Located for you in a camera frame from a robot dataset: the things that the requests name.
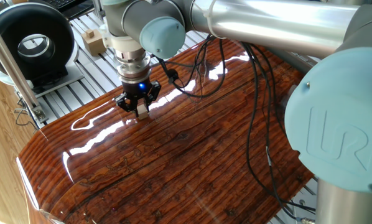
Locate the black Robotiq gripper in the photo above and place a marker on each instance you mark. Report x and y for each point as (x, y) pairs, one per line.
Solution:
(137, 90)

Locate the small wooden cube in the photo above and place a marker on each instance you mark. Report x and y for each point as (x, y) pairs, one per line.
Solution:
(142, 112)
(90, 33)

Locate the silver UR5 robot arm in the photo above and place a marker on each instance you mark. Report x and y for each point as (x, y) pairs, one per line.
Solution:
(282, 31)

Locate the large wooden block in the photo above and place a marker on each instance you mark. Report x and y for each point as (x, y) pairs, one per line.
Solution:
(94, 46)

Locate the glossy wood grain table cover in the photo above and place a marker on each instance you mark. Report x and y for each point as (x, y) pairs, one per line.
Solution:
(173, 155)

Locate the white zip tie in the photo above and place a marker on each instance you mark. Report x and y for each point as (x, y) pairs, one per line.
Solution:
(211, 25)

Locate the black keyboard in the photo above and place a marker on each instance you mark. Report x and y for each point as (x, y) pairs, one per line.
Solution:
(61, 3)

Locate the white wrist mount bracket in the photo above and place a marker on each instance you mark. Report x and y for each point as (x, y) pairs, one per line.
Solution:
(114, 40)

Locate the white device base plate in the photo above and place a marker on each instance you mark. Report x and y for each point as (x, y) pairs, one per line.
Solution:
(71, 76)

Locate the silver frame corner bracket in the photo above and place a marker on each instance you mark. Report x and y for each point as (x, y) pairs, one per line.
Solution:
(40, 114)

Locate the aluminium frame post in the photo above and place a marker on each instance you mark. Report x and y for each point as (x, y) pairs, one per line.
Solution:
(98, 9)
(8, 59)

